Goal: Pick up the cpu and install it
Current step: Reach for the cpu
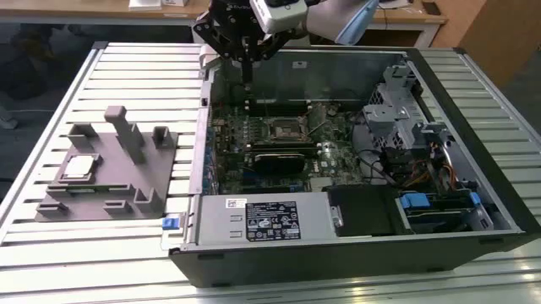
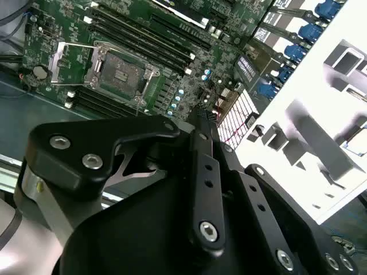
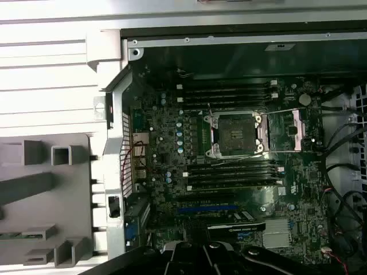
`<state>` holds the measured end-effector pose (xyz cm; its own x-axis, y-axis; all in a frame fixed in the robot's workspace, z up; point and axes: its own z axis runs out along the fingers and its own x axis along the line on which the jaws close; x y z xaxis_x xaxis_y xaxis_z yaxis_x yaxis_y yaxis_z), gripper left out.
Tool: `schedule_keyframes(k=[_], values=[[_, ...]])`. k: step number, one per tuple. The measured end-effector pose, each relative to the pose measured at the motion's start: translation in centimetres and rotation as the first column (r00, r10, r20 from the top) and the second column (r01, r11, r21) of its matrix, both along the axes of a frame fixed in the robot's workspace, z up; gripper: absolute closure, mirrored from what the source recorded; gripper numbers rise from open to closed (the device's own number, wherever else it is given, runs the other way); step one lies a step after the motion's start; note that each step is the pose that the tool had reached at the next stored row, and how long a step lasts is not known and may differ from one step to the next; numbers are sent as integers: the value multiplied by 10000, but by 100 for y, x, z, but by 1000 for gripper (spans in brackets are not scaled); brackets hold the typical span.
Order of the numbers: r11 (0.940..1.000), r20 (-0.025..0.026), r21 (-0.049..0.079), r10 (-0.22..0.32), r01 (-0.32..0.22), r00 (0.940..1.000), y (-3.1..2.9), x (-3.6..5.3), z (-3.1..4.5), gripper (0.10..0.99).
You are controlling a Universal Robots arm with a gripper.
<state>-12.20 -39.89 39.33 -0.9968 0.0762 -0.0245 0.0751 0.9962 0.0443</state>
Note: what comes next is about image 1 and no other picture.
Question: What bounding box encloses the black looped wire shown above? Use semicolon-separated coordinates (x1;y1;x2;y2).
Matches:
355;148;401;187

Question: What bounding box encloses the hard disk in blue carrier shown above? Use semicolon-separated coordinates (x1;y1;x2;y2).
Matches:
395;192;473;234

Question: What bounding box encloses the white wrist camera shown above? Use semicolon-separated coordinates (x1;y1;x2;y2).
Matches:
249;0;313;35

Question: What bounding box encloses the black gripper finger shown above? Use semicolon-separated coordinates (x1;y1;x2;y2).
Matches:
247;28;295;92
192;11;249;92

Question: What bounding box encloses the wooden desk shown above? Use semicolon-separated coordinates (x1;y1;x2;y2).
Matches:
0;0;450;48

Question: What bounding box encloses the grey furniture foot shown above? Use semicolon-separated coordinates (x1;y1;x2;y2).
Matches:
0;103;19;130

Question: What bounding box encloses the green RAM stick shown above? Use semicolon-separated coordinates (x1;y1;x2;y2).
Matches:
67;184;128;194

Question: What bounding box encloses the black plastic drive cover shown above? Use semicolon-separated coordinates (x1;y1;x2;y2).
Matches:
323;184;414;238

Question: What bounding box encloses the silver metal drive cage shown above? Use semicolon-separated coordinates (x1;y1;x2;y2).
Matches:
361;65;425;149

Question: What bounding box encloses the green motherboard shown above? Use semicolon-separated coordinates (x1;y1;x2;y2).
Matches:
208;101;365;196

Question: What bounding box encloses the black graphics card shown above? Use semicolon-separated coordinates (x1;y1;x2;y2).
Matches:
251;152;306;175

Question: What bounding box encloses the black PC case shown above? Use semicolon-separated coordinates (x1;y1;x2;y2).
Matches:
167;44;541;289

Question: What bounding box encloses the silver chipset heat sink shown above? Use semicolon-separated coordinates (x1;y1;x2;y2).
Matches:
310;176;334;191

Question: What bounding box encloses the coloured wire bundle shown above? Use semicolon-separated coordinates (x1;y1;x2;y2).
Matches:
405;142;461;193

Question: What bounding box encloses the grey case release latch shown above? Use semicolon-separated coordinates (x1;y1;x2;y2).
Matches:
196;44;224;70

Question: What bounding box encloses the wooden cabinet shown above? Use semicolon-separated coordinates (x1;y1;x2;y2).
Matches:
430;0;541;91

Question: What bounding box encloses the grey parts rack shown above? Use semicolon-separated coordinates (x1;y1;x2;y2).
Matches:
33;105;180;222

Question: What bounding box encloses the silver CPU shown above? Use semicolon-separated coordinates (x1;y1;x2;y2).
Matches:
63;155;99;178

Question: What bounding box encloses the CPU socket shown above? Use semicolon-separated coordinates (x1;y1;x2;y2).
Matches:
262;117;309;143

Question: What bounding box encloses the large white box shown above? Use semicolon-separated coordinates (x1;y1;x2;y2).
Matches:
128;0;164;12

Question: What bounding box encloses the silver power supply unit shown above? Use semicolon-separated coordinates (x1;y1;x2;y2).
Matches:
195;193;339;246

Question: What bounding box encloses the grey metal bracket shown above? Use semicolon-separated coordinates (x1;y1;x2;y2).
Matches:
415;122;457;149

